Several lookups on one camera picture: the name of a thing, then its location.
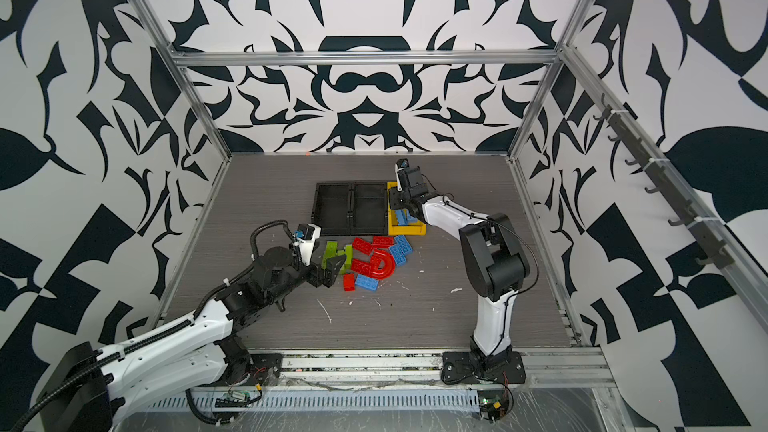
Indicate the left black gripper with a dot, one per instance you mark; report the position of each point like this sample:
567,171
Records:
328,274

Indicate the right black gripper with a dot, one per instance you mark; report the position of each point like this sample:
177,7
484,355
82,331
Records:
394,194

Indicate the blue lego long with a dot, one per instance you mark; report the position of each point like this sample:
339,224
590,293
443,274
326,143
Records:
410,218

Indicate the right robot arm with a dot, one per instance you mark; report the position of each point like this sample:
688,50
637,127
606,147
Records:
496,266

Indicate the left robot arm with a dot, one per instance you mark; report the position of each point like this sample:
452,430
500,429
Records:
96,389

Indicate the green lego brick right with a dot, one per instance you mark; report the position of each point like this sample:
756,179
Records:
348,254

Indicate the small red lego brick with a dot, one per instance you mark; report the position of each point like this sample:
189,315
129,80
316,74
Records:
349,282

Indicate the green flat lego plate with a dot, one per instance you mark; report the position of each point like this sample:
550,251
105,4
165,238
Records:
330,250

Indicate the yellow bin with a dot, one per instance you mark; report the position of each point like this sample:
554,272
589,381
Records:
418,229

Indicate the red lego brick left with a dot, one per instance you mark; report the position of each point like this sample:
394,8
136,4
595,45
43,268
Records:
363,246

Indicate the middle black bin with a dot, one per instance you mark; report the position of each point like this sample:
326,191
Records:
369,209

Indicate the black bin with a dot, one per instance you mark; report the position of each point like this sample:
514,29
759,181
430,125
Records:
369,209
331,209

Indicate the red arch lego piece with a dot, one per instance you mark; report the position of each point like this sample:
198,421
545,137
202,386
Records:
380,266

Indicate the red lego brick top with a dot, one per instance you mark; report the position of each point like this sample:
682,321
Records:
383,241

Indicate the left black bin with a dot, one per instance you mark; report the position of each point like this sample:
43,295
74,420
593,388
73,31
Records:
331,209

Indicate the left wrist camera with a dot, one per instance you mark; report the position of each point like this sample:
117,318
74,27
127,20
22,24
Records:
306,236

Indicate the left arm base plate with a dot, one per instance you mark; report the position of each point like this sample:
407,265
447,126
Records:
257,369

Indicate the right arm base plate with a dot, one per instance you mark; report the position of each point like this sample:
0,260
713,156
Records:
473,367

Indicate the wall hook rack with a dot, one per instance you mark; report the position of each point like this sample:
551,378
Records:
669,183

